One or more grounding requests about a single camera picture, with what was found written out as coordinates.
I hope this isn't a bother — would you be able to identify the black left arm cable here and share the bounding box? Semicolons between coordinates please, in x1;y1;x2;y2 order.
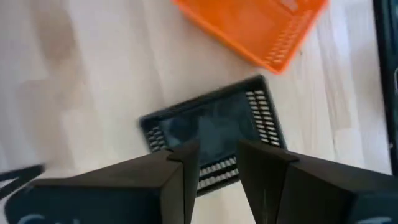
0;164;46;200

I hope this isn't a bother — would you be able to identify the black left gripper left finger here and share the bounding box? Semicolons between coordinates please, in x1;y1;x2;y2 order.
4;140;200;224

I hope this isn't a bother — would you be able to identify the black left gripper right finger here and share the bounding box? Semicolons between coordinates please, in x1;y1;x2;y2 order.
236;139;398;224

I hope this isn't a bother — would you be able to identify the black plastic basket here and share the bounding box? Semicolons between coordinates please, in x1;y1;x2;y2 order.
139;74;287;197

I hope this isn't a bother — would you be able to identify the orange plastic basket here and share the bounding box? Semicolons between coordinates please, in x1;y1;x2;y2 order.
170;0;330;75

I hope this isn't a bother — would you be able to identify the black aluminium frame beam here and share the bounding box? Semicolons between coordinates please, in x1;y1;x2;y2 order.
373;0;398;175

